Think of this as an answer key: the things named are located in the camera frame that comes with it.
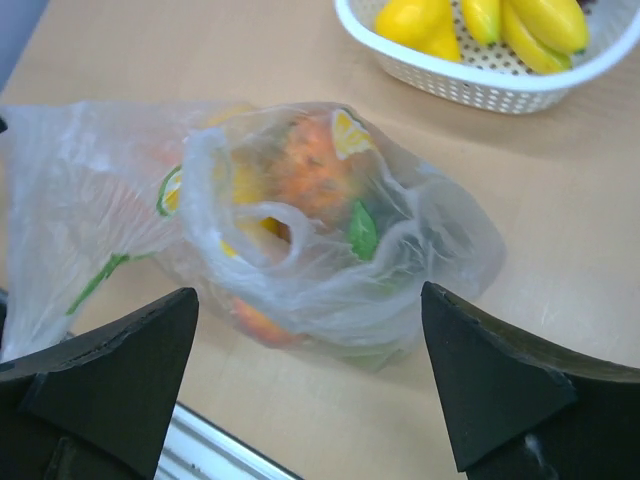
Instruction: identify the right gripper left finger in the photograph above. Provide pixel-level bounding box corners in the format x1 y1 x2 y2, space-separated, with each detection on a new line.
1 288 199 479

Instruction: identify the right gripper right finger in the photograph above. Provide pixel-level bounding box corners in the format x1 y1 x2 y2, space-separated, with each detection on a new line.
421 282 639 480

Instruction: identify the transparent printed plastic bag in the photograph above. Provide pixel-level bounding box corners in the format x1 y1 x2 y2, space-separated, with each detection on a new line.
1 101 506 369

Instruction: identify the orange fruit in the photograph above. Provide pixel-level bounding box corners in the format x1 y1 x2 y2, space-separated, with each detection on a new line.
234 109 378 230

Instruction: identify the pink peach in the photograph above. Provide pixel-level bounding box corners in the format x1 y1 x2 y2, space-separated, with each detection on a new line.
231 296 310 348

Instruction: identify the white perforated plastic basket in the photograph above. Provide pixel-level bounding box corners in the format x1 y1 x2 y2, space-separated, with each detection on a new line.
334 1 639 115

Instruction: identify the yellow banana bunch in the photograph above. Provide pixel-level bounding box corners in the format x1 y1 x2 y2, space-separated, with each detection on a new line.
459 1 590 75

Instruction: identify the yellow lemon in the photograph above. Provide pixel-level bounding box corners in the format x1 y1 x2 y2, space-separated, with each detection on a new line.
374 0 461 63

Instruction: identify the aluminium mounting rail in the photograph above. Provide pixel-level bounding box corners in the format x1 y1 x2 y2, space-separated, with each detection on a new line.
155 403 299 480

